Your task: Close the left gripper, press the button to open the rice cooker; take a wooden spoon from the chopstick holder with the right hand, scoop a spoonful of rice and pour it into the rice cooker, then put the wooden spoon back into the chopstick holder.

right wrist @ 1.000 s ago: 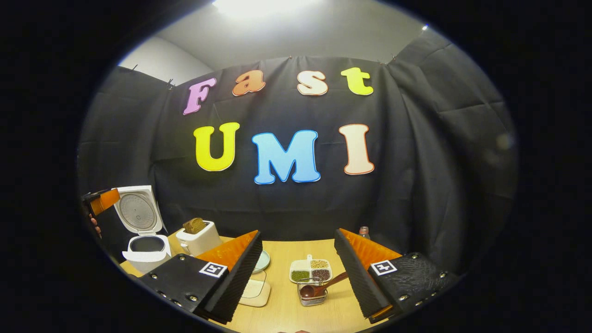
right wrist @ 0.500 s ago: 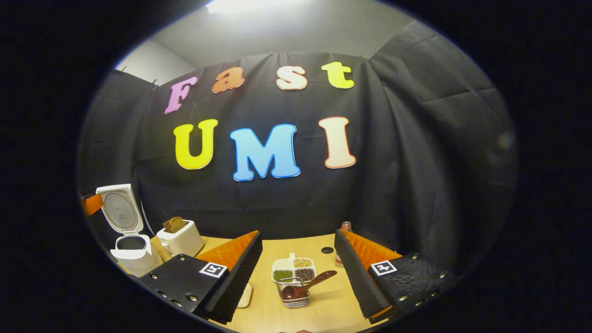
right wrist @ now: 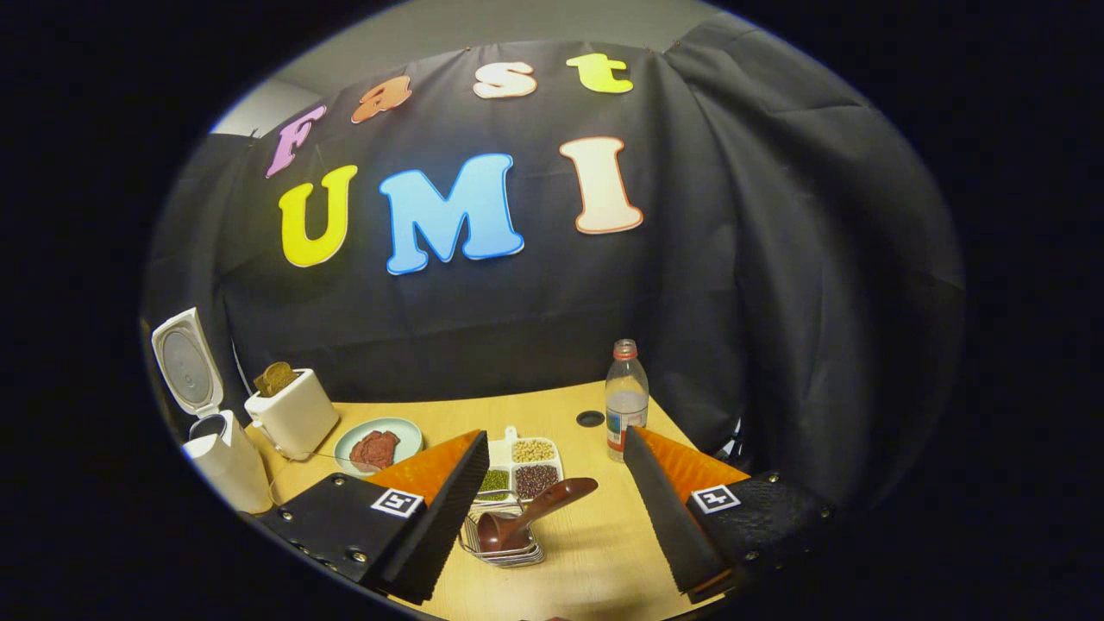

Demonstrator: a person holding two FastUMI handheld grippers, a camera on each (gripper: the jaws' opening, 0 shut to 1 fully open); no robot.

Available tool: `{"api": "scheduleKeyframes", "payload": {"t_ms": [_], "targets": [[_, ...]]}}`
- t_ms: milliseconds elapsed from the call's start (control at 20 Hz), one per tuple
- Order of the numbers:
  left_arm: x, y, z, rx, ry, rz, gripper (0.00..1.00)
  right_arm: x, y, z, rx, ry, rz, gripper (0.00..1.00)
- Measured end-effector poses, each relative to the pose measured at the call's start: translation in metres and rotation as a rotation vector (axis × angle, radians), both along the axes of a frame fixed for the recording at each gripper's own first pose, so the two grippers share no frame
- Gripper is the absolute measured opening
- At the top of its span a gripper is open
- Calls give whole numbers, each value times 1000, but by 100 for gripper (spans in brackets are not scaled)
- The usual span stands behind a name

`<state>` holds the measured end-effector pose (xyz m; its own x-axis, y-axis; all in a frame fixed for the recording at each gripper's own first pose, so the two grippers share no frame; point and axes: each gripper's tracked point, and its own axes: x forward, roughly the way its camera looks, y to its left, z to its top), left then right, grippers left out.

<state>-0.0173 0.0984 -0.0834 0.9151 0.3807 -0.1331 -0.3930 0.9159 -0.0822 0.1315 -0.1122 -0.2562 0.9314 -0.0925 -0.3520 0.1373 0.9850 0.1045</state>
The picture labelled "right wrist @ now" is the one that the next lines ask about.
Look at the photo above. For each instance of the pile of yellow soybeans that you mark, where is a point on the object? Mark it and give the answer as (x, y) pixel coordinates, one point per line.
(533, 450)

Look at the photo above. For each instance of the white toaster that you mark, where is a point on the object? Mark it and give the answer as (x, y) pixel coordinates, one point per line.
(297, 418)

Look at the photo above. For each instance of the clear plastic water bottle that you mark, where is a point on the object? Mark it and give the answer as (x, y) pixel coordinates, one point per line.
(626, 414)

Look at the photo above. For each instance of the white divided dish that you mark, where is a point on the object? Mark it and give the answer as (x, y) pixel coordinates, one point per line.
(500, 450)

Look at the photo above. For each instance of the pale green plate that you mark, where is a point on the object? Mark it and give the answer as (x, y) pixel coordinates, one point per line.
(407, 435)

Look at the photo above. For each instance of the pile of dark red beans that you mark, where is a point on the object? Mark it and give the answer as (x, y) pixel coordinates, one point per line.
(535, 480)

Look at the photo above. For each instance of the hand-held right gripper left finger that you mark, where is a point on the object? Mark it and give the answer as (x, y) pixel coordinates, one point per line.
(448, 517)

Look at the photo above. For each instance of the brown wooden spoon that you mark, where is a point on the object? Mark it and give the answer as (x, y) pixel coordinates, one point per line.
(552, 504)

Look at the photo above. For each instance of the black backdrop cloth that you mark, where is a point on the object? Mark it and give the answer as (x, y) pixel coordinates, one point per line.
(535, 319)

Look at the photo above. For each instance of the pile of green mung beans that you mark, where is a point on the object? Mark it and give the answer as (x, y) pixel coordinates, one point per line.
(493, 481)

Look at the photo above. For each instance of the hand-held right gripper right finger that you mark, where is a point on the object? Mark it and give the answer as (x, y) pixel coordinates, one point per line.
(668, 526)

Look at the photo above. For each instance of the brown bread slice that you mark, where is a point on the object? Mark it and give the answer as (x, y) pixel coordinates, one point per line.
(276, 379)

